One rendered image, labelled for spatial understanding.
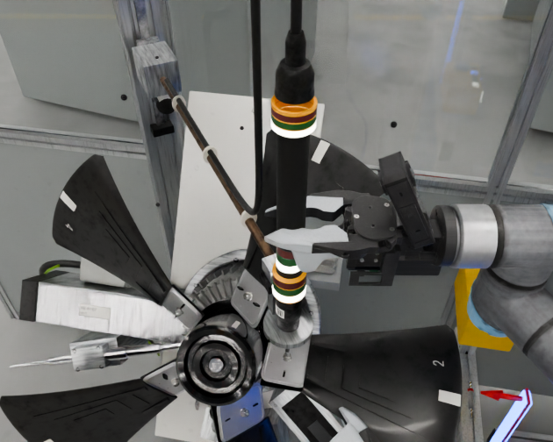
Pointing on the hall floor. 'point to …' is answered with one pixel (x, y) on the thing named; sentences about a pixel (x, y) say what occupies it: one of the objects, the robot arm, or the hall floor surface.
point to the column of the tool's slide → (162, 146)
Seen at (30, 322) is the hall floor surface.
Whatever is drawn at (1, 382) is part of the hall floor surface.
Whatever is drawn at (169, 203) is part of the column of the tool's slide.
